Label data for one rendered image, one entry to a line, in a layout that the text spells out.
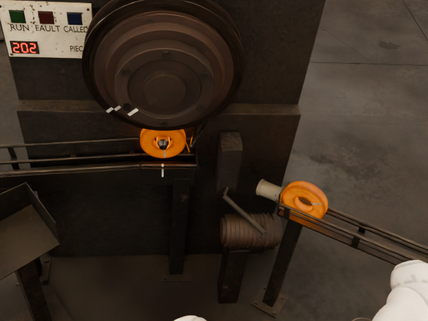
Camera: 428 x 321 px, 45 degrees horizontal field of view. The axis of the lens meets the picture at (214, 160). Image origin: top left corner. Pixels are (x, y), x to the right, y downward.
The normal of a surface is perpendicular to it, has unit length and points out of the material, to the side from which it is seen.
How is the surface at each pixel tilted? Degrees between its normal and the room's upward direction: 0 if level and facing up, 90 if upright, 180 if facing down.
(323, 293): 0
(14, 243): 5
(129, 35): 43
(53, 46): 90
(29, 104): 0
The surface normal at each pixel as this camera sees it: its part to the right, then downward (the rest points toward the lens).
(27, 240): 0.02, -0.65
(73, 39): 0.07, 0.73
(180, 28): 0.31, -0.27
